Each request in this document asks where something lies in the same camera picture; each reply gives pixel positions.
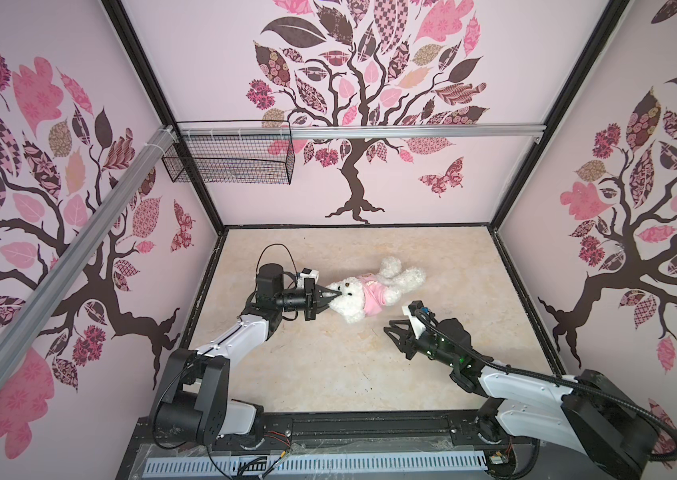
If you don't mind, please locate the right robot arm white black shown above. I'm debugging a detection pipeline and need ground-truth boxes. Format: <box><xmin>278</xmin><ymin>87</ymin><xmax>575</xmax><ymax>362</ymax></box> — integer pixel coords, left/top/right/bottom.
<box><xmin>383</xmin><ymin>319</ymin><xmax>659</xmax><ymax>479</ymax></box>

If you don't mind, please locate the aluminium rail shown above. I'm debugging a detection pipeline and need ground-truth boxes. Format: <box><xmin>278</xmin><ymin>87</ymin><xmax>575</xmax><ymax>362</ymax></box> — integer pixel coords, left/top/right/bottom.
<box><xmin>0</xmin><ymin>125</ymin><xmax>178</xmax><ymax>390</ymax></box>
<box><xmin>178</xmin><ymin>122</ymin><xmax>546</xmax><ymax>140</ymax></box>

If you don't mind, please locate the white teddy bear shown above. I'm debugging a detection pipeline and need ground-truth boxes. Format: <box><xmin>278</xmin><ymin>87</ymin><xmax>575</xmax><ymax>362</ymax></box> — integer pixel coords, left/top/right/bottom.
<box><xmin>328</xmin><ymin>256</ymin><xmax>426</xmax><ymax>324</ymax></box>

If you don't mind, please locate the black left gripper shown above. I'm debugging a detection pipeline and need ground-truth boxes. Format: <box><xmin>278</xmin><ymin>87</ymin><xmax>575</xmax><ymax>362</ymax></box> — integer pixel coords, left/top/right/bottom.
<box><xmin>274</xmin><ymin>277</ymin><xmax>342</xmax><ymax>321</ymax></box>

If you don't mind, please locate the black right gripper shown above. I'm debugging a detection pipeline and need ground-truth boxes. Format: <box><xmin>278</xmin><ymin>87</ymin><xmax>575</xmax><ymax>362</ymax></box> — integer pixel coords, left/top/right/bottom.
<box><xmin>384</xmin><ymin>318</ymin><xmax>458</xmax><ymax>371</ymax></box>

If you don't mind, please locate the left black camera cable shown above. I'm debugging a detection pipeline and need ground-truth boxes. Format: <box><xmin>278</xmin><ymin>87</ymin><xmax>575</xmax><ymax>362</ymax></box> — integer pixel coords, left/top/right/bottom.
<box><xmin>253</xmin><ymin>242</ymin><xmax>300</xmax><ymax>277</ymax></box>

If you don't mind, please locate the left aluminium rail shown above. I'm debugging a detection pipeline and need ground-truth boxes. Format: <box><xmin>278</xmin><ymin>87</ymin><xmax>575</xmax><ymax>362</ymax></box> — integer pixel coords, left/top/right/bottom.
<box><xmin>0</xmin><ymin>125</ymin><xmax>178</xmax><ymax>390</ymax></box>

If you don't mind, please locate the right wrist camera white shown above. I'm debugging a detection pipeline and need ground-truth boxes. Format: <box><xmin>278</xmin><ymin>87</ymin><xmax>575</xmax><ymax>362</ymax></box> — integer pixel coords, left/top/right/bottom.
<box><xmin>402</xmin><ymin>300</ymin><xmax>436</xmax><ymax>339</ymax></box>

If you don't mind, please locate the white slotted cable duct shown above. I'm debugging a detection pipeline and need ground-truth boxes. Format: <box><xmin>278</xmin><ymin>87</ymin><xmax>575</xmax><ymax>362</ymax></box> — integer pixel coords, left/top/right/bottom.
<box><xmin>140</xmin><ymin>451</ymin><xmax>487</xmax><ymax>479</ymax></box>

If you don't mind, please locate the black wire basket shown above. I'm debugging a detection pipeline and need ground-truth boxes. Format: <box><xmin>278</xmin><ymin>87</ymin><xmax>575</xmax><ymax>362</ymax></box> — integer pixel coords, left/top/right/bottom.
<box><xmin>162</xmin><ymin>120</ymin><xmax>296</xmax><ymax>185</ymax></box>

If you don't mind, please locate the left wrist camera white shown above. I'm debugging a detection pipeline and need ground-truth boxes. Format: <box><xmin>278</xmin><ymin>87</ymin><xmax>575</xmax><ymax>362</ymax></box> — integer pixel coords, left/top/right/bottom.
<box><xmin>296</xmin><ymin>268</ymin><xmax>320</xmax><ymax>288</ymax></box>

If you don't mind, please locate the back aluminium rail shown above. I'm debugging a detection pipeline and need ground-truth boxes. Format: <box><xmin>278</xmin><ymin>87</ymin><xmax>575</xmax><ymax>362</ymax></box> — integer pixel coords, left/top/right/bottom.
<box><xmin>178</xmin><ymin>122</ymin><xmax>546</xmax><ymax>140</ymax></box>

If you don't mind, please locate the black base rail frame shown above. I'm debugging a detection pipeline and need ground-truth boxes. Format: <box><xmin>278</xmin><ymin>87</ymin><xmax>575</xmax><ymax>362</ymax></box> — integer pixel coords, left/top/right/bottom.
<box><xmin>115</xmin><ymin>409</ymin><xmax>636</xmax><ymax>480</ymax></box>

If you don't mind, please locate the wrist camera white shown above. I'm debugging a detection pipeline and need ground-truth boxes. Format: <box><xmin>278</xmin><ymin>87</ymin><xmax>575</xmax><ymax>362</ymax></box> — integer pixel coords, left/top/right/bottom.
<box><xmin>402</xmin><ymin>300</ymin><xmax>436</xmax><ymax>339</ymax></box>
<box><xmin>296</xmin><ymin>268</ymin><xmax>320</xmax><ymax>288</ymax></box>

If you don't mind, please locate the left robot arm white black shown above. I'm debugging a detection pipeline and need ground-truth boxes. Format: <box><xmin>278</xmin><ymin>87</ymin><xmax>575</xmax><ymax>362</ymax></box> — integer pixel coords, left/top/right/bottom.
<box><xmin>150</xmin><ymin>263</ymin><xmax>341</xmax><ymax>449</ymax></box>

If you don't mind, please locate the pink teddy hoodie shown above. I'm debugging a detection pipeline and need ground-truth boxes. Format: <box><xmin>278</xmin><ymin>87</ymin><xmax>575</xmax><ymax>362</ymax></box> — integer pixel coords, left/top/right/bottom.
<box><xmin>357</xmin><ymin>273</ymin><xmax>387</xmax><ymax>317</ymax></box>

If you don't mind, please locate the right black corrugated cable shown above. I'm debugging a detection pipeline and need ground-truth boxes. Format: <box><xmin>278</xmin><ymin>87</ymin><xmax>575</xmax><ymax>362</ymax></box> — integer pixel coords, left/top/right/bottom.
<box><xmin>418</xmin><ymin>308</ymin><xmax>677</xmax><ymax>462</ymax></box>

